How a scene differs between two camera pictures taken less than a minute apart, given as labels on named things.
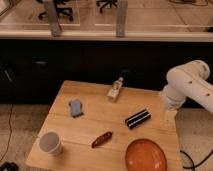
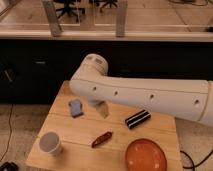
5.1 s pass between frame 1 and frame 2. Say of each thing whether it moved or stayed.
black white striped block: stayed
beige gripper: moved
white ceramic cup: stayed
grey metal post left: stayed
